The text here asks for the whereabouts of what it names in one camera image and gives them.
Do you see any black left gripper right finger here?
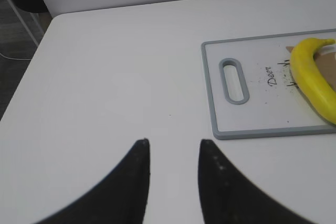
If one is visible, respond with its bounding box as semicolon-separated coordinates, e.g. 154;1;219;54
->
198;140;310;223

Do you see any white grey-rimmed cutting board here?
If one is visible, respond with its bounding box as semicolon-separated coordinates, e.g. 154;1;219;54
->
201;29;335;140

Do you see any white table leg frame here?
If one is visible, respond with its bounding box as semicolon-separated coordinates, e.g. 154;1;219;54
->
1;0;45;62

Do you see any yellow plastic banana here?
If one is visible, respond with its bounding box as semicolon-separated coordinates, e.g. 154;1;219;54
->
290;38;335;124

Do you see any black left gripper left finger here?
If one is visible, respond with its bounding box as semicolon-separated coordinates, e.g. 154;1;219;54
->
41;138;150;223

